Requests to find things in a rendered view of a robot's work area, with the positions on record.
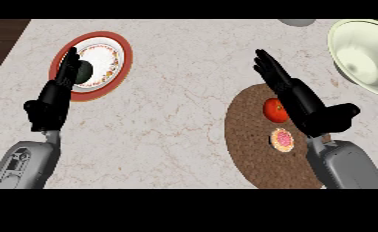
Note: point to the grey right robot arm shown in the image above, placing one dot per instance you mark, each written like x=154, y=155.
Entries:
x=341, y=164

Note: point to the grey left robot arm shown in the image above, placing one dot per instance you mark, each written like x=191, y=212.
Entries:
x=27, y=166

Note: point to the white floral-rimmed plate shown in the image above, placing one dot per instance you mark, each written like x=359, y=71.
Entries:
x=104, y=59

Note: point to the grey round object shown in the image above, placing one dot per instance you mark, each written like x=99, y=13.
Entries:
x=296, y=22

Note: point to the pale green bowl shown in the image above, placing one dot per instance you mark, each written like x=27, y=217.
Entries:
x=356, y=54

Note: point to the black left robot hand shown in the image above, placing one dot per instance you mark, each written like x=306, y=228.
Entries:
x=51, y=102

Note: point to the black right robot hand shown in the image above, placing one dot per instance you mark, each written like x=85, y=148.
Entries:
x=296, y=99

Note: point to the red round placemat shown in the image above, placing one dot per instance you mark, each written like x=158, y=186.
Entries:
x=123, y=54

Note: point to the red tomato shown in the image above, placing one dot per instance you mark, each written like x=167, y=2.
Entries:
x=274, y=110

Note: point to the pink-frosted cupcake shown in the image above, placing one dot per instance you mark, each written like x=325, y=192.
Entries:
x=282, y=139

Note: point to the dark green avocado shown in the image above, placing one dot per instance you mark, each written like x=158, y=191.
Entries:
x=85, y=72

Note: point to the brown round placemat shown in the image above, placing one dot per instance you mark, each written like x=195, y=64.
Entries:
x=256, y=149

